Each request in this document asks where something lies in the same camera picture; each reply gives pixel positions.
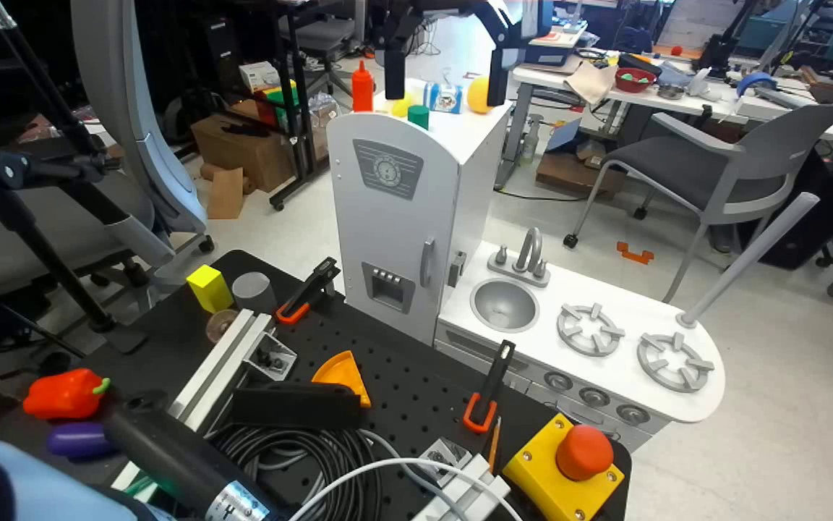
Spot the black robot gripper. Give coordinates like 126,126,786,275
366,0,421,102

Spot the green toy block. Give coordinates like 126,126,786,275
407,103,432,131

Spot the grey cylinder block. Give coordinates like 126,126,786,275
231,272,275,313

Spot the yellow cube block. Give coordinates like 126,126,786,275
184,262,231,313

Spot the red ketchup bottle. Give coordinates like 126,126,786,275
351,64,372,112

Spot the blue white toy carton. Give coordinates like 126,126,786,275
421,80,462,112

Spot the yellow toy fruit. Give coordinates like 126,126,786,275
466,76,488,115

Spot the white toy kitchen set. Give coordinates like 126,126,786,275
326,107,727,449

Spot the cardboard box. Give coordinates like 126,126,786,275
190,112,296,190

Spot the red bowl on desk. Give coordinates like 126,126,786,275
617,67,657,93

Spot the black orange clamp near fridge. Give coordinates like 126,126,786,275
275,258,338,327

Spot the white office desk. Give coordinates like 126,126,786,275
505,37,823,190

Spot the orange triangular plastic piece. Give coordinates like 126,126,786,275
310,349,372,407

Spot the black orange clamp near stove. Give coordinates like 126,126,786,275
462,340,514,435

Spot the grey office chair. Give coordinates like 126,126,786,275
563,103,833,301

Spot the yellow emergency stop button box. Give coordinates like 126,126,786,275
504,413,625,521

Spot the red toy bell pepper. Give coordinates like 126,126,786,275
24,367,113,420

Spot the purple toy eggplant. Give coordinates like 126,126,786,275
47,422,113,459

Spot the black camera tripod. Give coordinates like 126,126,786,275
0,0,155,333

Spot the aluminium extrusion rail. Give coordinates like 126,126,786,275
167,310,268,432

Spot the white cable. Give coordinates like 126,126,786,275
287,429,526,521

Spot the black coiled cable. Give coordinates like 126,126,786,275
206,422,390,521

